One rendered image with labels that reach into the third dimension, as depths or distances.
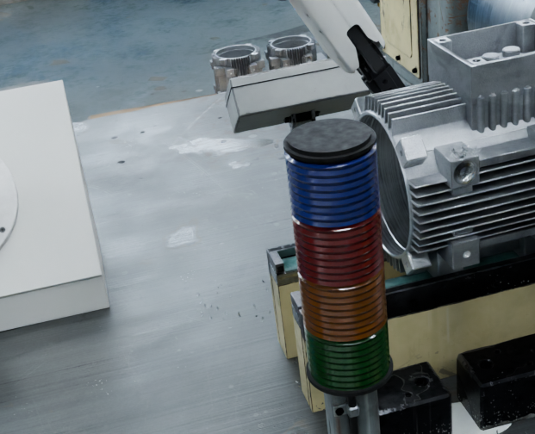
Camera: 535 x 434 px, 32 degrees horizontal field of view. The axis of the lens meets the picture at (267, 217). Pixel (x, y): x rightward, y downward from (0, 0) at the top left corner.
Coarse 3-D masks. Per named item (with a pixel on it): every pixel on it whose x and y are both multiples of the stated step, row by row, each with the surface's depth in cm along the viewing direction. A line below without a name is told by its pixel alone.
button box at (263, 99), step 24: (264, 72) 112; (288, 72) 112; (312, 72) 112; (336, 72) 113; (240, 96) 110; (264, 96) 111; (288, 96) 111; (312, 96) 112; (336, 96) 112; (360, 96) 114; (240, 120) 111; (264, 120) 114
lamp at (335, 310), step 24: (312, 288) 63; (336, 288) 62; (360, 288) 62; (384, 288) 65; (312, 312) 64; (336, 312) 63; (360, 312) 63; (384, 312) 65; (336, 336) 64; (360, 336) 64
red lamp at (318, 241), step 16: (304, 224) 61; (368, 224) 60; (304, 240) 61; (320, 240) 60; (336, 240) 60; (352, 240) 60; (368, 240) 61; (304, 256) 62; (320, 256) 61; (336, 256) 61; (352, 256) 61; (368, 256) 61; (304, 272) 63; (320, 272) 62; (336, 272) 61; (352, 272) 61; (368, 272) 62
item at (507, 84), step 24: (504, 24) 98; (528, 24) 98; (432, 48) 96; (456, 48) 98; (480, 48) 99; (504, 48) 95; (528, 48) 99; (432, 72) 98; (456, 72) 92; (480, 72) 89; (504, 72) 90; (528, 72) 90; (480, 96) 90; (504, 96) 91; (528, 96) 91; (480, 120) 91; (504, 120) 92; (528, 120) 92
